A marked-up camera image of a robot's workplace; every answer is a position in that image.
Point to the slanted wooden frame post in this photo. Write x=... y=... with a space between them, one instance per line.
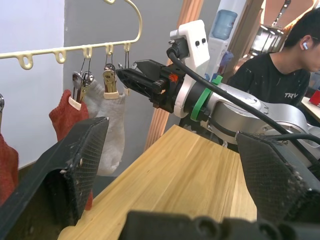
x=160 y=125

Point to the cream cloud-shaped clip hanger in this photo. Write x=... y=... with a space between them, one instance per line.
x=75 y=48

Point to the grey sock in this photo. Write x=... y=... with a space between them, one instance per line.
x=96 y=100
x=112 y=140

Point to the metal hanger clip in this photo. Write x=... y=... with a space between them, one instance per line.
x=1 y=105
x=109 y=77
x=87 y=77

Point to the red sock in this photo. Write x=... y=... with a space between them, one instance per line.
x=65 y=117
x=7 y=170

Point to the white earbud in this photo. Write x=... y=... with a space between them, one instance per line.
x=305 y=45

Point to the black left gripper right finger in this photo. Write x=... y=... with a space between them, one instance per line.
x=270 y=175

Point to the blue water bottle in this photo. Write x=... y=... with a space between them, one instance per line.
x=223 y=25

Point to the red box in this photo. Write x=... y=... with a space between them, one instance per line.
x=315 y=98

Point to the person in black clothes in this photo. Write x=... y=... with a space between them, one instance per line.
x=270 y=75

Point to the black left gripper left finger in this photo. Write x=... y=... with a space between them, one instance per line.
x=62 y=162

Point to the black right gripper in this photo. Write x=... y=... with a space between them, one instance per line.
x=166 y=90

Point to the white water dispenser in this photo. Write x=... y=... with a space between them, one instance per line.
x=217 y=55

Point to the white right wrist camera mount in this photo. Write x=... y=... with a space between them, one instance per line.
x=197 y=57

